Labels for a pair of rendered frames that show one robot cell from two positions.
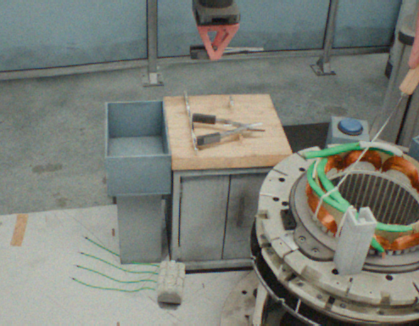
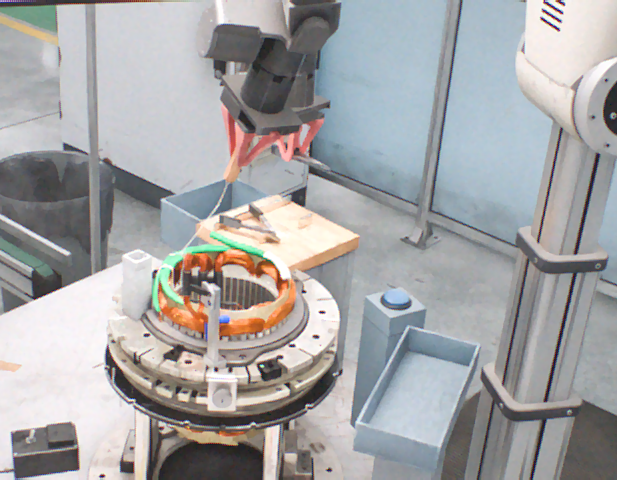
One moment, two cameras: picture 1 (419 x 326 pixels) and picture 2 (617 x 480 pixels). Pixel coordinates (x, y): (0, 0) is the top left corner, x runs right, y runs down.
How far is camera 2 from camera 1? 1.25 m
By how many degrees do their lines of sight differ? 39
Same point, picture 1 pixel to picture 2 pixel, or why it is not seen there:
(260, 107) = (330, 237)
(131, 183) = (175, 236)
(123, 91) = (604, 330)
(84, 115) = not seen: hidden behind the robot
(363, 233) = (128, 268)
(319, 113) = not seen: outside the picture
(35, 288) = (99, 307)
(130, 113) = (246, 196)
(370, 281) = (132, 327)
